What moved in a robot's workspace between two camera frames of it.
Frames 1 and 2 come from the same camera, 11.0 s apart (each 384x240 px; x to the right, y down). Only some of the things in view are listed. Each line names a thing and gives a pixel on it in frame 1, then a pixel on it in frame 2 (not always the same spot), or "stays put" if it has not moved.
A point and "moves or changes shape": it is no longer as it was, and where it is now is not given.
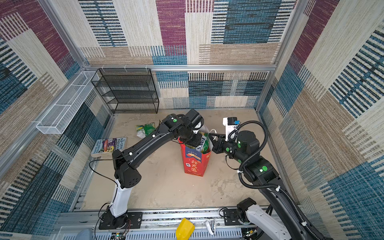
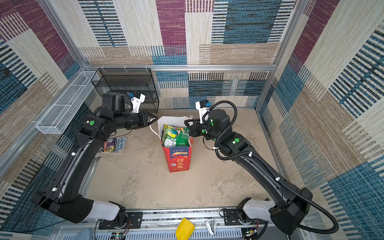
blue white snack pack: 109,145 stays put
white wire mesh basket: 56,120 stays put
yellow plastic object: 185,229 stays put
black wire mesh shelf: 128,90 stays put
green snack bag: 142,130 moves or changes shape
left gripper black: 197,141 to 143,115
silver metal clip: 211,223 stays put
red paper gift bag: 195,162 to 178,159
